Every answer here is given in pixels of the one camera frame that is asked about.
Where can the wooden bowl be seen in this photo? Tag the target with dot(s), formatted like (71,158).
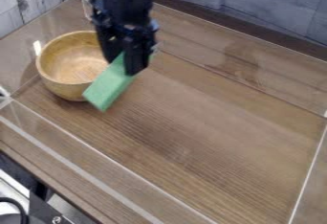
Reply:
(70,63)

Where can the black metal bracket with screw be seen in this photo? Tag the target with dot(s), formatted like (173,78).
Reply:
(43,214)

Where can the green rectangular block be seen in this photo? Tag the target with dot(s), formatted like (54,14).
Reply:
(110,85)

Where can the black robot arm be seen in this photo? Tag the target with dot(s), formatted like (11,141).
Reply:
(126,31)

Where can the clear acrylic corner bracket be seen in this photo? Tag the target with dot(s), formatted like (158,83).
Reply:
(87,9)

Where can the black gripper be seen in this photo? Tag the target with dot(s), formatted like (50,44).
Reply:
(123,20)

